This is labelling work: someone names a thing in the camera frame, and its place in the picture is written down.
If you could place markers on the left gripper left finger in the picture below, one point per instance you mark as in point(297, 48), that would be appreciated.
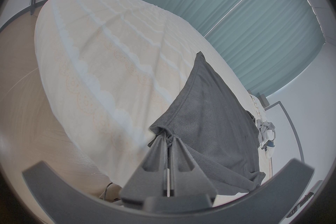
point(147, 181)

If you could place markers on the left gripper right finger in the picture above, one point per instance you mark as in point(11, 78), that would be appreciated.
point(194, 181)

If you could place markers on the black T-shirt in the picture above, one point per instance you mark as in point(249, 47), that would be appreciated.
point(210, 125)

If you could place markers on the pile of clothes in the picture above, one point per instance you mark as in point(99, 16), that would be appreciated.
point(265, 131)

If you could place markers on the white printed pillow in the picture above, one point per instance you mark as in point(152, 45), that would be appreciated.
point(256, 106)

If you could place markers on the grey bedside table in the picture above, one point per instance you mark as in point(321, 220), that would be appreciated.
point(263, 99)

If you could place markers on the bed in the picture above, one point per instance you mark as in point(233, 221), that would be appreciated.
point(105, 47)

